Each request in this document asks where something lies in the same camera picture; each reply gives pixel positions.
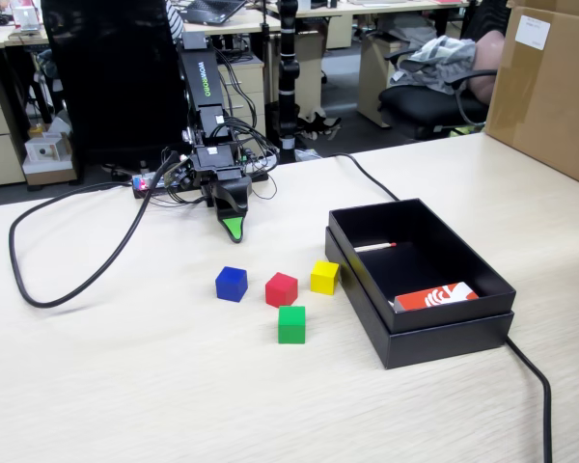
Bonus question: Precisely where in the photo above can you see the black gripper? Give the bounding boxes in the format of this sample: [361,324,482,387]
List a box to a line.
[192,144,254,244]

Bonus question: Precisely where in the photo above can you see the blue wooden cube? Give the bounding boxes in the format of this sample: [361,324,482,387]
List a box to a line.
[215,265,249,303]

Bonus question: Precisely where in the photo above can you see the red wooden cube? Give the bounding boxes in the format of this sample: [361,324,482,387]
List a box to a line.
[264,272,299,309]

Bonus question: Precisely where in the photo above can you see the yellow wooden cube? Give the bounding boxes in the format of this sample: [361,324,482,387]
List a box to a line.
[310,259,341,296]

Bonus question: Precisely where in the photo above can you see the green wooden cube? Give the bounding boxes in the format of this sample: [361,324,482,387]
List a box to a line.
[277,305,307,345]

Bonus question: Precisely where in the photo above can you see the orange and white card box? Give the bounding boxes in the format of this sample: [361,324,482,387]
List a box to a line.
[388,281,480,314]

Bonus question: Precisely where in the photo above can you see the black open box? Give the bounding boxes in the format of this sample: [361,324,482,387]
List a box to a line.
[324,226,515,371]

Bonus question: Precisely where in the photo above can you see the large brown cardboard box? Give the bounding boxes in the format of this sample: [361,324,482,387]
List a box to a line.
[482,0,579,192]

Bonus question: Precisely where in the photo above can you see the controller board with red LED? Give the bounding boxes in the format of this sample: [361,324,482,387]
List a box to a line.
[131,172,175,200]

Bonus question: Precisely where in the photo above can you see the dark shoes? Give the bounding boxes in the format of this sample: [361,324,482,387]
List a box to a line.
[298,111,344,142]

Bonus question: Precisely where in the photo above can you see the beige drawer cabinet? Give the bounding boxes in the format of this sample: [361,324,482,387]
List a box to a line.
[296,26,328,105]
[215,53,267,141]
[0,71,28,189]
[356,33,411,129]

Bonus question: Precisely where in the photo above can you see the white stick with red tip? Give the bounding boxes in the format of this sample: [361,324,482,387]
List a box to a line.
[354,242,399,254]

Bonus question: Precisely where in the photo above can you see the black pole with white rings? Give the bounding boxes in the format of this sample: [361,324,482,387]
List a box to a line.
[275,0,301,163]

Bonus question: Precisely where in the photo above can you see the large black office chair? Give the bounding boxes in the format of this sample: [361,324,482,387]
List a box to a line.
[41,0,190,168]

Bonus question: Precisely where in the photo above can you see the person in striped shirt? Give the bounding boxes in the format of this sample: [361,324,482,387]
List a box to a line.
[165,0,187,47]

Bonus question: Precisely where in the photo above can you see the small white carton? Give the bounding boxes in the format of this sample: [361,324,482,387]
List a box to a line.
[22,132,76,187]

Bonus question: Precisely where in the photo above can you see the black laptop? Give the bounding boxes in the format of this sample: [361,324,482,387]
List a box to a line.
[179,0,248,26]

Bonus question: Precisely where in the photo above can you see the black office chair with armrests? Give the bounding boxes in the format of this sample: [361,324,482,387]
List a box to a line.
[377,45,501,142]

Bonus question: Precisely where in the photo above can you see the grey patterned clothes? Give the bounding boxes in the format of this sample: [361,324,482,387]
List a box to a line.
[389,34,479,96]

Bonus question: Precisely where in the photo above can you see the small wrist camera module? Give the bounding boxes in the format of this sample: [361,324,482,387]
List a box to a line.
[163,156,195,190]

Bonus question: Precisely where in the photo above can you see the thick black camera cable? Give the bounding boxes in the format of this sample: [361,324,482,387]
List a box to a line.
[8,151,182,310]

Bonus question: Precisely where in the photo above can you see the thick black table cable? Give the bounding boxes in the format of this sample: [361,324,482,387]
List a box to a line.
[330,152,555,463]

